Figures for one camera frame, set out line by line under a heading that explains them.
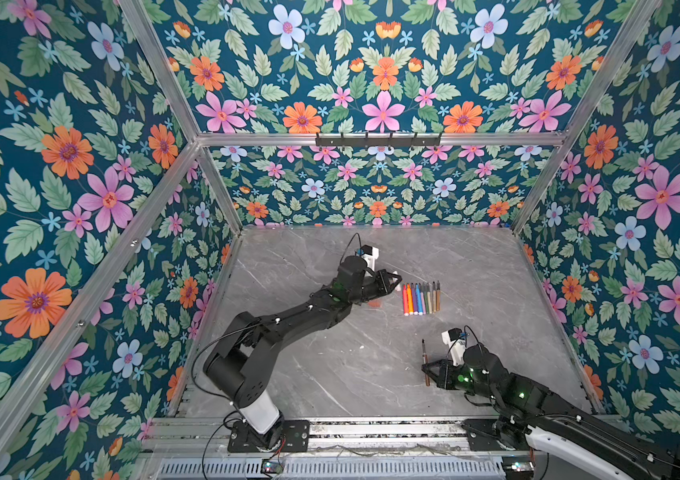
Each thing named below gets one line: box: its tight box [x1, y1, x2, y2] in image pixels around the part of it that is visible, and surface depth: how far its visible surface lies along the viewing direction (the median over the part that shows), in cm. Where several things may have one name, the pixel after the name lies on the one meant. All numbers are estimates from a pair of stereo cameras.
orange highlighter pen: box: [407, 283, 414, 316], surface depth 100 cm
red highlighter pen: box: [403, 284, 409, 316], surface depth 98 cm
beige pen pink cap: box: [426, 282, 432, 314], surface depth 100 cm
